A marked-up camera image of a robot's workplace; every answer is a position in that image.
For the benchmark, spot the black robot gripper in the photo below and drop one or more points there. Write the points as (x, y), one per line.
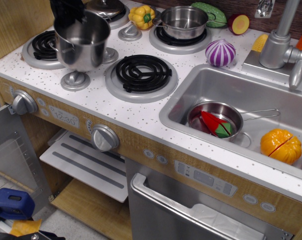
(66, 12)

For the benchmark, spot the tall steel stock pot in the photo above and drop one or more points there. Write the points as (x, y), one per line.
(80, 46)

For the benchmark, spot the front left stove burner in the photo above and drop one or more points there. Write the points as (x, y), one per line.
(38, 52)

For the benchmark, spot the stove burner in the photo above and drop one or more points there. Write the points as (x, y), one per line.
(118, 20)
(161, 41)
(38, 52)
(141, 79)

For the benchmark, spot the steel pot lid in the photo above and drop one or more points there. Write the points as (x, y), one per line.
(106, 8)

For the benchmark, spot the back left stove burner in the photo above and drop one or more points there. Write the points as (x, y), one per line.
(118, 20)

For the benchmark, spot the front right stove burner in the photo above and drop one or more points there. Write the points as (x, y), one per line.
(141, 79)

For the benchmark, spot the back right stove burner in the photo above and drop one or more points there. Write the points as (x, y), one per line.
(161, 41)

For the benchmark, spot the small steel pot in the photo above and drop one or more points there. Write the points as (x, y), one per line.
(183, 22)

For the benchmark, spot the middle stovetop silver knob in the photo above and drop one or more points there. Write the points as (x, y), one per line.
(110, 56)

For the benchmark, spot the stovetop silver knob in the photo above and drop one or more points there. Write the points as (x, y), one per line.
(130, 33)
(110, 56)
(75, 81)

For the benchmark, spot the front stovetop silver knob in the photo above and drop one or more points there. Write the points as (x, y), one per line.
(75, 81)

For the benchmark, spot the back stovetop silver knob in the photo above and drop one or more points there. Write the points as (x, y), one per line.
(130, 33)

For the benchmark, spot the yellow toy bell pepper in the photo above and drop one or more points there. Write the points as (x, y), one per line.
(142, 17)

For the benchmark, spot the left oven dial knob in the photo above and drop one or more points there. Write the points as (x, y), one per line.
(23, 103)

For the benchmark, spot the oven dial knob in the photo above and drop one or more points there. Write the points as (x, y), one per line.
(103, 138)
(23, 103)

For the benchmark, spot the oven clock display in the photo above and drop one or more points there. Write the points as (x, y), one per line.
(64, 116)

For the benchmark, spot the right oven dial knob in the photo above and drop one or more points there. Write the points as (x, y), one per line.
(103, 138)

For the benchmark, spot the white oven rack shelf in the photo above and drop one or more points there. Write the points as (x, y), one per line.
(76, 157)

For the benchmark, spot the silver sink basin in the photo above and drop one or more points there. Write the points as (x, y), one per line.
(264, 106)

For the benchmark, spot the open oven door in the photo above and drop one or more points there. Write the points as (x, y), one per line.
(19, 166)

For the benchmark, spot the green toy cucumber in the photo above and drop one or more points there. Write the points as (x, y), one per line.
(217, 18)

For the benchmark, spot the purple toy onion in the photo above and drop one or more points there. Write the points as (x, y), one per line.
(220, 53)

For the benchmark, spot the red toy fruit half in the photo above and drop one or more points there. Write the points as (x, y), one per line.
(238, 24)

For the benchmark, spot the blue clamp tool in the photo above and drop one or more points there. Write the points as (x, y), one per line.
(15, 204)

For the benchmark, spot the red toy chili pepper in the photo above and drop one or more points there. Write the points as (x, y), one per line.
(218, 127)

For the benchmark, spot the yellow toy corn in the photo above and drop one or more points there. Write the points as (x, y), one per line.
(259, 43)

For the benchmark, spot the silver dishwasher door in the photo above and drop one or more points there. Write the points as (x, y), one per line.
(162, 208)

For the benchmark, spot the yellow cloth scrap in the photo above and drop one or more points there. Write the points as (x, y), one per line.
(25, 227)

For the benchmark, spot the silver toy faucet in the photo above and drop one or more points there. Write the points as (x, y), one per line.
(278, 58)

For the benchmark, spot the orange toy pumpkin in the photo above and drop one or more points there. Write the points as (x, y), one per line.
(281, 145)

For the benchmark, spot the steel saucepan with handle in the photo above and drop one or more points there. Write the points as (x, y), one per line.
(228, 113)

